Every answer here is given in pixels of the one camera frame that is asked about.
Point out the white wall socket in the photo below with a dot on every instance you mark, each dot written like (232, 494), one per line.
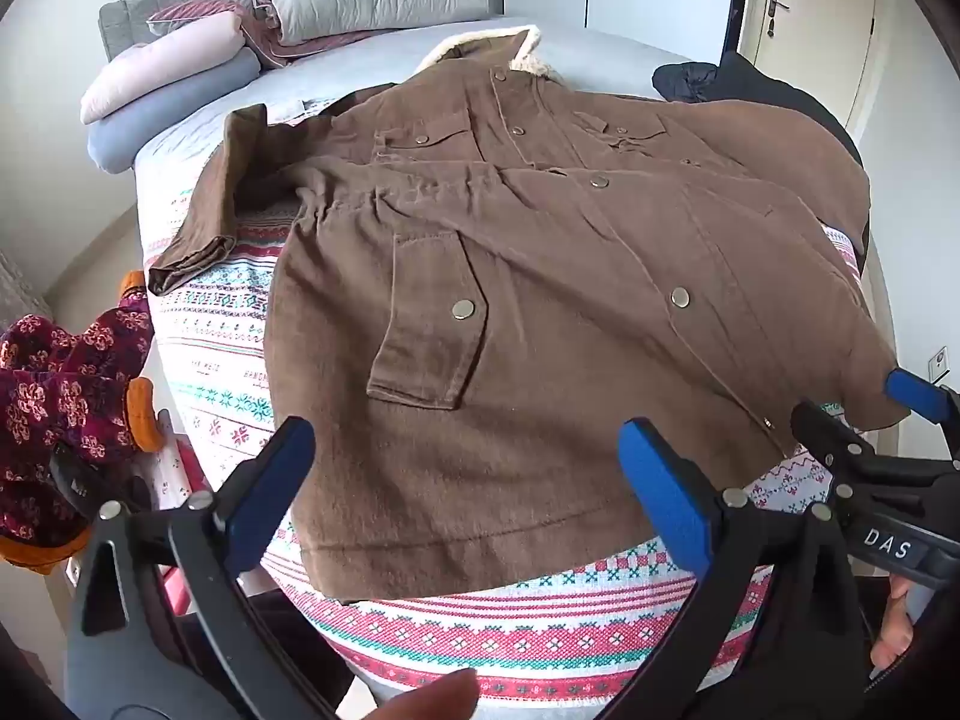
(938, 364)

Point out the person's left hand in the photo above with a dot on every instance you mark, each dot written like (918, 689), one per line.
(431, 699)

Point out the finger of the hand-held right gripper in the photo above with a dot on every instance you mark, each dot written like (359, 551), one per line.
(919, 394)
(825, 431)

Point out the dark puffer jacket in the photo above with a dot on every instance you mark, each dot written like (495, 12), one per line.
(772, 90)

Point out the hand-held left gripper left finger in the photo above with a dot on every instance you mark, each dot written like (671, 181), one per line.
(270, 487)

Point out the blue pillow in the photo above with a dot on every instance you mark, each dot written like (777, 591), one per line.
(165, 124)

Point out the grey pillow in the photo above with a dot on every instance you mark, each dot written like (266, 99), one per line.
(360, 4)

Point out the cream door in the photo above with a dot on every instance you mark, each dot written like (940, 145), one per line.
(817, 15)

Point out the person's right hand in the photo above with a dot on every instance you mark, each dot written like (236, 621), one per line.
(894, 626)

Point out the red floral garment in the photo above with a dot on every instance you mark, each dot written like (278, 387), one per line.
(52, 390)

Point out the white radiator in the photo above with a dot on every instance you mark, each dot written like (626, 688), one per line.
(19, 285)

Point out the patterned knit-print blanket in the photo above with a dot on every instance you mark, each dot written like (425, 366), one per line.
(525, 637)

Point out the pink pillow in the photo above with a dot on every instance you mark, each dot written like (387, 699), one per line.
(165, 60)

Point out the bed with grey sheet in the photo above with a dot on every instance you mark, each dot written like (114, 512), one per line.
(375, 64)

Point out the brown coat with fleece collar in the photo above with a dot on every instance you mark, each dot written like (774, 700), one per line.
(525, 277)

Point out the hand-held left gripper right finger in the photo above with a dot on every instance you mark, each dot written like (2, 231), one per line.
(664, 487)

